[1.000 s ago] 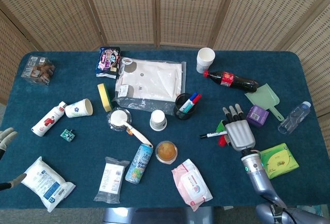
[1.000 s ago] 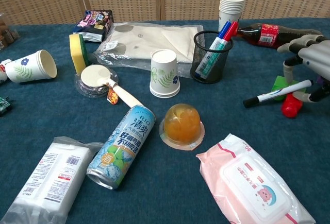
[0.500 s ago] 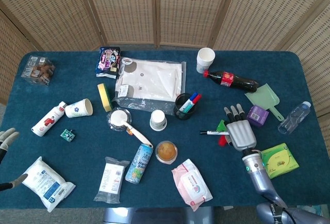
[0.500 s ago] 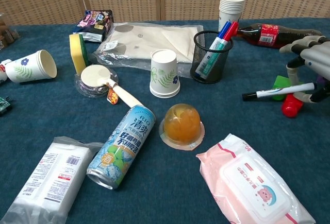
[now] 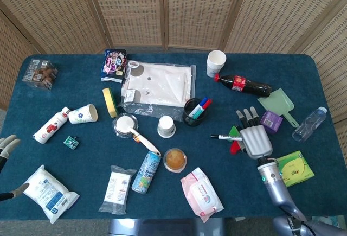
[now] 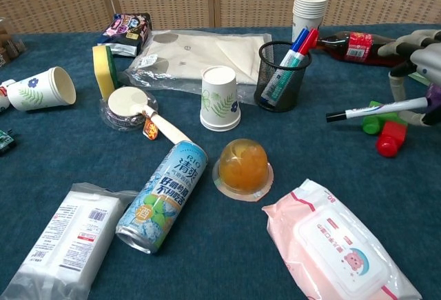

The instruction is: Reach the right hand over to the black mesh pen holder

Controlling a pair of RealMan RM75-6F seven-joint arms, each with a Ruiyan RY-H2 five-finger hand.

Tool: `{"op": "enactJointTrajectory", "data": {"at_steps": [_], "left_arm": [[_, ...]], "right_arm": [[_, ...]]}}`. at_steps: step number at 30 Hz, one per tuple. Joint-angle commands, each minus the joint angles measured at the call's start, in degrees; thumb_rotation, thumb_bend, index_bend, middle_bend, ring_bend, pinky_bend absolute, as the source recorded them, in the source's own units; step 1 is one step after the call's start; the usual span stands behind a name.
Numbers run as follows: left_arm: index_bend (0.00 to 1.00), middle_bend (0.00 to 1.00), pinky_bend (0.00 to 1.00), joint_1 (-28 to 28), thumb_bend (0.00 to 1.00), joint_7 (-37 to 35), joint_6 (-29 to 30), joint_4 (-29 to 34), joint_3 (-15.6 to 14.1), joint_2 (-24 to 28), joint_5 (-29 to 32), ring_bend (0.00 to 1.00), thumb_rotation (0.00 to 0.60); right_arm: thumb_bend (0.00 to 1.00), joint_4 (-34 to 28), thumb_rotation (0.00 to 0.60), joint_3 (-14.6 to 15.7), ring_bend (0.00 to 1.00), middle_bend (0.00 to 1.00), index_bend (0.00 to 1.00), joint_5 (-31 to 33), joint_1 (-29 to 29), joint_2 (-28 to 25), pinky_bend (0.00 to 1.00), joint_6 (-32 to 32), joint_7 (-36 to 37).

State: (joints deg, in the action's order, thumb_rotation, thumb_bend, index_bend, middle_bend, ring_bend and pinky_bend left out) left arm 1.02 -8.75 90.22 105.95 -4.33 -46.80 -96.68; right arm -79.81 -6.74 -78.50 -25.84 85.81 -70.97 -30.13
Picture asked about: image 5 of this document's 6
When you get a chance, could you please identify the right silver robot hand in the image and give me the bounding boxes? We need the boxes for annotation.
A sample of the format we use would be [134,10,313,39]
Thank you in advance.
[235,106,273,161]

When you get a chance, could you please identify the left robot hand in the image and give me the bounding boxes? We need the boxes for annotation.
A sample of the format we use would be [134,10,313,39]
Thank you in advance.
[0,134,30,202]

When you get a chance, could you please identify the black whiteboard marker pen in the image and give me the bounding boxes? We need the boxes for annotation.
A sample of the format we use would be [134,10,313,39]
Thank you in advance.
[210,133,243,142]

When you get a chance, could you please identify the dark robot base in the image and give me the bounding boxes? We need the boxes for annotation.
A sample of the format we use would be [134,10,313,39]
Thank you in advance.
[107,217,226,236]

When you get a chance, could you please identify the red-capped whiteboard marker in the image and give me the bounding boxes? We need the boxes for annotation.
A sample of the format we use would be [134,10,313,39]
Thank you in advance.
[192,99,213,119]

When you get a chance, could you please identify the blue-capped whiteboard marker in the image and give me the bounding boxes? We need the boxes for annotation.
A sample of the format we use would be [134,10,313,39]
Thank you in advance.
[188,97,209,118]

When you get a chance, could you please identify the black mesh pen holder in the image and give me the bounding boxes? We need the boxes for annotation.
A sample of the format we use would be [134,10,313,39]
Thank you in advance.
[182,98,210,126]

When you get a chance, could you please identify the small red plastic clip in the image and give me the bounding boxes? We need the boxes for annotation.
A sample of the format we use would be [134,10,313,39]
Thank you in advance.
[229,140,242,155]

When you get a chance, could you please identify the small green box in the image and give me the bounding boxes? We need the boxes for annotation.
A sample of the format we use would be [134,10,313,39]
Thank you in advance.
[228,125,242,142]

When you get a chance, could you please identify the small purple box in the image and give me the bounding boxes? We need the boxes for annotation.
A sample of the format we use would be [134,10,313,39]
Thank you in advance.
[259,110,284,135]

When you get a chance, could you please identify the pale green plastic scoop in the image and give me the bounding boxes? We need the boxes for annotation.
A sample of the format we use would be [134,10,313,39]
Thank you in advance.
[256,87,300,128]

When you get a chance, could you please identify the white bottle red print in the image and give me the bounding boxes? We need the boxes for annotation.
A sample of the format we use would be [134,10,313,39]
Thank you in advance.
[33,106,72,145]

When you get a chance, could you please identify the yellow-green tissue pack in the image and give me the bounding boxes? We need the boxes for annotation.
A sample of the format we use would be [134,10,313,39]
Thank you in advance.
[275,150,316,188]

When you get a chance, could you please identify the clear plastic water bottle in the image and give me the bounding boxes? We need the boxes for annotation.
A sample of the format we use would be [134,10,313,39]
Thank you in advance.
[292,106,328,142]

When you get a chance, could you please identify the cola bottle red label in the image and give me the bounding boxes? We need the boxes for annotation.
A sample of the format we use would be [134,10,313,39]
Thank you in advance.
[213,73,273,98]

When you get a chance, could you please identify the white bag blue label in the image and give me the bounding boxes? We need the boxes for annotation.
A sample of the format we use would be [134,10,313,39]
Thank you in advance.
[21,164,80,225]

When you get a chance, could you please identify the small green circuit board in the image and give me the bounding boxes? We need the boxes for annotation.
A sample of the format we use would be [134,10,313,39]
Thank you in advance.
[63,136,80,150]

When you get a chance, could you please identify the pink wet wipes pack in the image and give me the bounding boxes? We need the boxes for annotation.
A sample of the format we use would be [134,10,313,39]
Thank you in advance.
[180,167,225,224]

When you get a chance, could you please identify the clear box of chocolates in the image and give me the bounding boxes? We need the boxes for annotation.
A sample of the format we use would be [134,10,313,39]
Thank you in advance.
[22,58,59,91]

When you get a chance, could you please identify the paper cup blue flower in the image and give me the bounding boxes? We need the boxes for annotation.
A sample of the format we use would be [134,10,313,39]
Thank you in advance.
[68,103,99,125]

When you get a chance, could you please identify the blue table cloth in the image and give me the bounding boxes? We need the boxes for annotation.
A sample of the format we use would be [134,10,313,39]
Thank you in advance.
[0,53,347,221]

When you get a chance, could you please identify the orange jelly cup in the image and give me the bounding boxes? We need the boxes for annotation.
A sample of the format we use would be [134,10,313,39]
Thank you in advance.
[163,148,188,174]

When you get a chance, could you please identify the plain white paper cup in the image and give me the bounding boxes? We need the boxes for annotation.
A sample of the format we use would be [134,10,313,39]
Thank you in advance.
[206,49,227,78]

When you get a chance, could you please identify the white paper cup grey print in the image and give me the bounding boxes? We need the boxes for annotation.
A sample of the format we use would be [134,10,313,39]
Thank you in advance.
[157,115,176,139]

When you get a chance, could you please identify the yellow green sponge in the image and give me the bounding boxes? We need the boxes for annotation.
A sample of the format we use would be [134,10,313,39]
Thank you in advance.
[102,87,119,119]

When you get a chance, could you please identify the clear bag with white cloth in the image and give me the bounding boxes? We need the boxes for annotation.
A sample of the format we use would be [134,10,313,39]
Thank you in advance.
[118,60,196,123]

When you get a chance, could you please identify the light blue drink can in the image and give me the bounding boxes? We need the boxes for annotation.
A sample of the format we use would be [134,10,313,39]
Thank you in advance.
[131,151,162,195]

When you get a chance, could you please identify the white pads in clear wrapper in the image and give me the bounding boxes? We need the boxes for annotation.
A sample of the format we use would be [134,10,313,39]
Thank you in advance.
[98,164,137,215]

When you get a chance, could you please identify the clear plastic round lid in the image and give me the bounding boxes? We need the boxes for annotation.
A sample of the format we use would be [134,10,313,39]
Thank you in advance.
[112,112,140,139]

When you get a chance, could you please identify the purple blue snack bag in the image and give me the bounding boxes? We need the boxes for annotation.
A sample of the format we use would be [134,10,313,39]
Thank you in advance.
[100,48,128,84]

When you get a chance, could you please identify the woven wooden folding screen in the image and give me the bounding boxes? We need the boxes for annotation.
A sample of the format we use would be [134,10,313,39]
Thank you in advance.
[0,0,347,125]

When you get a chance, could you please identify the white long-handled ladle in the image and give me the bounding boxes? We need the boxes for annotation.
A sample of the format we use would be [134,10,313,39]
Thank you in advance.
[115,116,162,156]

